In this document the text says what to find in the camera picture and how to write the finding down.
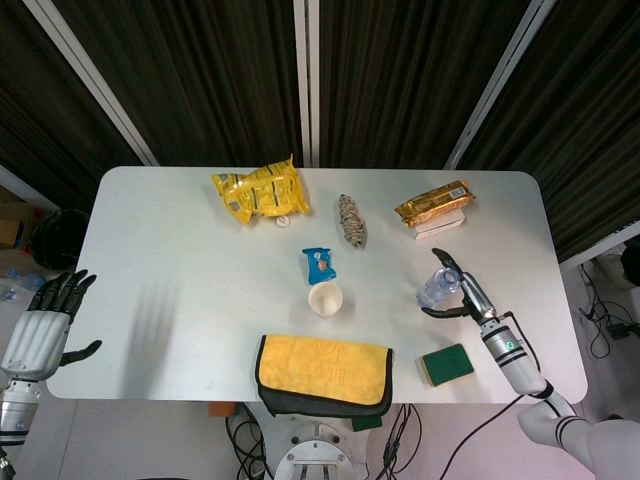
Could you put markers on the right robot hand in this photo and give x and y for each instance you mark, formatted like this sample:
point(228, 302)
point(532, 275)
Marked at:
point(477, 297)

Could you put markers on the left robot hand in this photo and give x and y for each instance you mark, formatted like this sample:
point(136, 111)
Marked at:
point(35, 340)

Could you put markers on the clear plastic water bottle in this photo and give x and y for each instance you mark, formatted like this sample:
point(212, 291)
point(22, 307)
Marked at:
point(437, 290)

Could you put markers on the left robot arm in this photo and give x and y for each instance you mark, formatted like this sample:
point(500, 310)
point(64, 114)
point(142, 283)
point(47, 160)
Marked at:
point(17, 405)

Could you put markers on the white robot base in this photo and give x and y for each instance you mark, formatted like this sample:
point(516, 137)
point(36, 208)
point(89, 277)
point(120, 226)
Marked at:
point(312, 450)

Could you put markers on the white paper cup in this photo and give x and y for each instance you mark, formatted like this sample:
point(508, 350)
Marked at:
point(325, 300)

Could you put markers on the white bottle cap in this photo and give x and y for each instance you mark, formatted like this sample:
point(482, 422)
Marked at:
point(283, 222)

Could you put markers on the green and yellow sponge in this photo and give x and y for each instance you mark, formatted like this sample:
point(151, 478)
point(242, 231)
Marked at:
point(447, 365)

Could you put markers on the white flat box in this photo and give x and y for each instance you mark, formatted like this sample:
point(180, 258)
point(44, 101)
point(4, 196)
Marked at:
point(440, 226)

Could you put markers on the black bin bag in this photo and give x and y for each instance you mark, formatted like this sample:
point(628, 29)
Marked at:
point(55, 240)

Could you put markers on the gold biscuit package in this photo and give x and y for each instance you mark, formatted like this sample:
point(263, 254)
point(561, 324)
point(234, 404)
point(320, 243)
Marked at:
point(432, 202)

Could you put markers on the brown cardboard box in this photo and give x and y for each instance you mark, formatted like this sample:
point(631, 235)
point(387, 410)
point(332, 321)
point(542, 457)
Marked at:
point(12, 220)

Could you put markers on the black power adapter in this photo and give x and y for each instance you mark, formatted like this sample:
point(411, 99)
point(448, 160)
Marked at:
point(623, 330)

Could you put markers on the blue snack packet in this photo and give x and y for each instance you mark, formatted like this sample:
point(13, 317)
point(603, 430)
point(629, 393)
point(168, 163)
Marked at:
point(317, 267)

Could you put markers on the yellow cloth with black trim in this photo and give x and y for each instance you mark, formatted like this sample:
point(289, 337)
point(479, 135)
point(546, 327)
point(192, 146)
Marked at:
point(320, 367)

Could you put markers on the black pleated curtain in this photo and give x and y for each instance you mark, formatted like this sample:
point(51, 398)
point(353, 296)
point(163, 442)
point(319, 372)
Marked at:
point(590, 125)
point(200, 75)
point(400, 75)
point(35, 110)

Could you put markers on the yellow snack bag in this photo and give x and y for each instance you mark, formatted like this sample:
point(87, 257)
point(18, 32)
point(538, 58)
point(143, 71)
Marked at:
point(260, 192)

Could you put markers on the white frame rail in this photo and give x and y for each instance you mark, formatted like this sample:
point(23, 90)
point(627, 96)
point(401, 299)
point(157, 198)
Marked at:
point(600, 247)

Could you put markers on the white frame post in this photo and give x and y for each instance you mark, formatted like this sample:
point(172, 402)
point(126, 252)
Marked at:
point(95, 82)
point(495, 85)
point(307, 85)

